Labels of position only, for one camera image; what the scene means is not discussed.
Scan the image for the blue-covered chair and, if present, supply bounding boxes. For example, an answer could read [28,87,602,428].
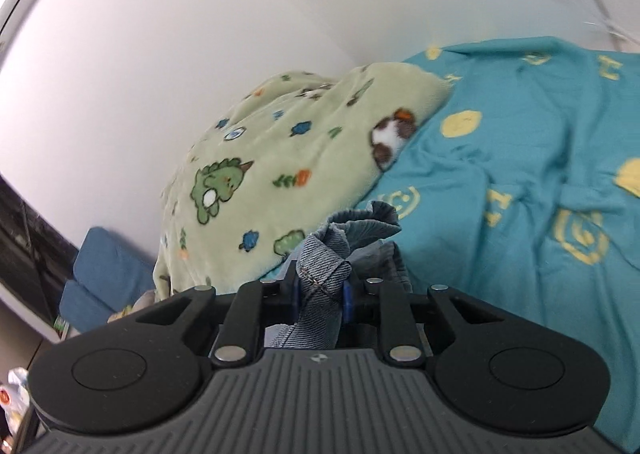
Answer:
[59,279,127,336]
[72,227,157,302]

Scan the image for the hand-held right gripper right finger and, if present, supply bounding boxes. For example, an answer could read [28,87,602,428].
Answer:
[342,278,506,365]

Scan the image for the blue denim jeans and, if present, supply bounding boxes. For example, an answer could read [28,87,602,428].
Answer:
[262,201,412,350]

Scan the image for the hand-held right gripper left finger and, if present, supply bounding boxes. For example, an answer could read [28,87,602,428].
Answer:
[135,264,302,369]

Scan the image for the dark window grille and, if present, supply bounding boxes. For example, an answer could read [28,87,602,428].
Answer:
[0,174,81,321]

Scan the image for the teal printed bed sheet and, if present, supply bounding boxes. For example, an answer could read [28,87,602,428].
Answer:
[260,37,640,454]

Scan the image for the green printed fleece blanket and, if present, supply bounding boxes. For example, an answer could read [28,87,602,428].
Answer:
[152,62,452,303]

